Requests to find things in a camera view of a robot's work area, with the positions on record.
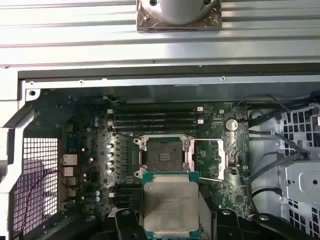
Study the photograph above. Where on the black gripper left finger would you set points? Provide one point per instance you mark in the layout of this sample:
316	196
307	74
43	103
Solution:
126	225

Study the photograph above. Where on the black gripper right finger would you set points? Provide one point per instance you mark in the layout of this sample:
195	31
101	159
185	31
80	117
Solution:
226	225

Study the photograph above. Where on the silver topped CPU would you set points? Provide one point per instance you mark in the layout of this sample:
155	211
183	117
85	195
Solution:
170	200

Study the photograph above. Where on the metal socket cover frame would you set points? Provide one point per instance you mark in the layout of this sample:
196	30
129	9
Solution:
220	160

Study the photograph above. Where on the CPU socket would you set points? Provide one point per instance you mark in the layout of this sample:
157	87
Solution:
162	152

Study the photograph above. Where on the black RAM slot white clips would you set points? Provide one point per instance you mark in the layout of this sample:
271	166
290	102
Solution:
155	109
155	122

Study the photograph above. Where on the black square chip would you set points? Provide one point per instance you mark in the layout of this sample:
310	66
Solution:
238	198

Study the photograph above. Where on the green motherboard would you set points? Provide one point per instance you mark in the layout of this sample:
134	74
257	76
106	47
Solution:
212	197

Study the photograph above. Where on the blue topped round capacitor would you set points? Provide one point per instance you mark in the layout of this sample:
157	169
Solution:
110	154
97	193
97	198
95	123
95	117
110	163
110	170
110	145

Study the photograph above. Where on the silver rear port block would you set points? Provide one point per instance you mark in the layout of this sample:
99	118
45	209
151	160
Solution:
70	181
70	160
68	171
71	192

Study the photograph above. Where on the grey metal drive cage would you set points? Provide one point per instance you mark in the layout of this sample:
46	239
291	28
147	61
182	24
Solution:
302	180

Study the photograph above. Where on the blue port connector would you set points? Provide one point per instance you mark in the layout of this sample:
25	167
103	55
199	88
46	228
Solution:
71	142

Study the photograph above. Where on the silver coin cell battery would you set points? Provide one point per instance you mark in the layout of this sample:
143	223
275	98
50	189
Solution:
231	124

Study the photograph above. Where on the grey metal PC case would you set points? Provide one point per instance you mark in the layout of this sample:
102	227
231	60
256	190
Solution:
160	83

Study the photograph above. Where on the square brown base plate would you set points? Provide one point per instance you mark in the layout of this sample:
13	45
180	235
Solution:
150	24

